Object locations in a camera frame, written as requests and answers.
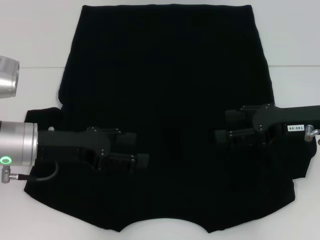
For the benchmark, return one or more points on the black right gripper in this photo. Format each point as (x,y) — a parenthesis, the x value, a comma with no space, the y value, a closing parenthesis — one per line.
(280,117)

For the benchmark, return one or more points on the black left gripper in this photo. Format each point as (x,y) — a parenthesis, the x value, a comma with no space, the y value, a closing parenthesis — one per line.
(72,142)

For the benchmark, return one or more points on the black shirt with FREE print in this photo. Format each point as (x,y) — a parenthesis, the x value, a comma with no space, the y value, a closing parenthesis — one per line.
(165,75)

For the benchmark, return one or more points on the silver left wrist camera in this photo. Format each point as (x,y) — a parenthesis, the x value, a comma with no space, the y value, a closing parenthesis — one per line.
(8,77)

